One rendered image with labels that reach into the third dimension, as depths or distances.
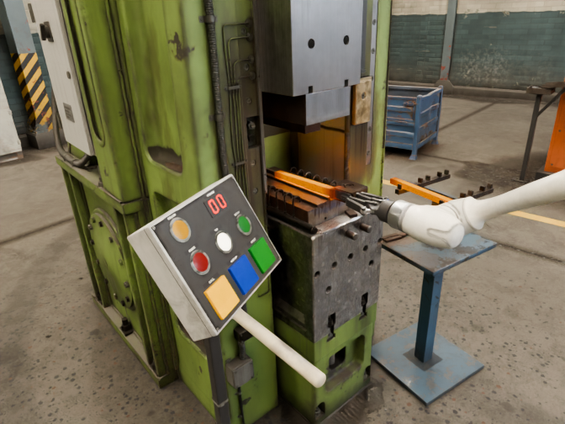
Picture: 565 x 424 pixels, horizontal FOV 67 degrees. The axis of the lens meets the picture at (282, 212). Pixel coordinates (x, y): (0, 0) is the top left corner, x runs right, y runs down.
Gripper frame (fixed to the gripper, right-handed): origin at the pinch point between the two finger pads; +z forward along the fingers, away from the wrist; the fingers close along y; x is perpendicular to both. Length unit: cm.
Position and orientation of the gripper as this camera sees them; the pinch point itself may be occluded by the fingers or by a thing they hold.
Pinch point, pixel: (345, 194)
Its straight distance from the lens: 148.2
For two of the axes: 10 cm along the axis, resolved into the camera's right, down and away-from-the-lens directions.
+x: -0.4, -9.0, -4.3
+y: 7.6, -3.0, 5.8
